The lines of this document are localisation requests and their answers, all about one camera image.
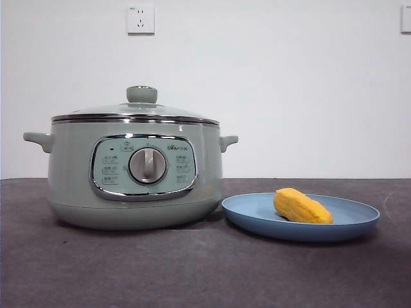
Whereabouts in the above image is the glass lid with green knob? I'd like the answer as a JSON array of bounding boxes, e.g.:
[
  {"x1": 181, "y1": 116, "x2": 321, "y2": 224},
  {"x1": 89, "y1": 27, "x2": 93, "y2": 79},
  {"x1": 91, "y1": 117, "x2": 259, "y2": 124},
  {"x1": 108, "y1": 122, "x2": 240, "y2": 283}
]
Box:
[{"x1": 51, "y1": 85, "x2": 221, "y2": 124}]

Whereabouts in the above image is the pale green electric steamer pot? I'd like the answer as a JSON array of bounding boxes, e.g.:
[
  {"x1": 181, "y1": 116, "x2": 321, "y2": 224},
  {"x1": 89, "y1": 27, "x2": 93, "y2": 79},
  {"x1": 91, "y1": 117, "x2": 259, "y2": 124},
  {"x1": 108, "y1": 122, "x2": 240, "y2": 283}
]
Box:
[{"x1": 22, "y1": 120, "x2": 239, "y2": 231}]

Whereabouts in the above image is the white wall switch plate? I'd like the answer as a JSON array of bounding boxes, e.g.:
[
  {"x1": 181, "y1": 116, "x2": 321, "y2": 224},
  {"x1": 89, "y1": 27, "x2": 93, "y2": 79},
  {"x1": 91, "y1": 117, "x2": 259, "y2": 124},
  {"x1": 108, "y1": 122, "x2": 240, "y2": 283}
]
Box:
[{"x1": 400, "y1": 4, "x2": 411, "y2": 35}]

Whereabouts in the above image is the white wall power socket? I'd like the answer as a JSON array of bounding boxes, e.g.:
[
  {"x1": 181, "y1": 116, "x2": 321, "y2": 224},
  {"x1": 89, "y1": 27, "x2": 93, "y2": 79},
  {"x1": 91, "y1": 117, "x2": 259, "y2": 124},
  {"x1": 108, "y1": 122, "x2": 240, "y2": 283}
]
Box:
[{"x1": 127, "y1": 5, "x2": 155, "y2": 35}]

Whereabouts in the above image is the yellow corn cob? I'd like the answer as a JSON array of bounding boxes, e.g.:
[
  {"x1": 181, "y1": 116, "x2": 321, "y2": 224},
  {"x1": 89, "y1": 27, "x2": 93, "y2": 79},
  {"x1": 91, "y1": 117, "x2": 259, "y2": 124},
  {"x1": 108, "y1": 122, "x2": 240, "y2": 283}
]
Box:
[{"x1": 273, "y1": 188, "x2": 334, "y2": 225}]

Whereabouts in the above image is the blue round plate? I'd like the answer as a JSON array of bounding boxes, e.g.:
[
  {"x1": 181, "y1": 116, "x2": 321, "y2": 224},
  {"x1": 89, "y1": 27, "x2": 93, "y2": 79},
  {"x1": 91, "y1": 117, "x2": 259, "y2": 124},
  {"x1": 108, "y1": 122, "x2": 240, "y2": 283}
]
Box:
[{"x1": 221, "y1": 192, "x2": 381, "y2": 243}]

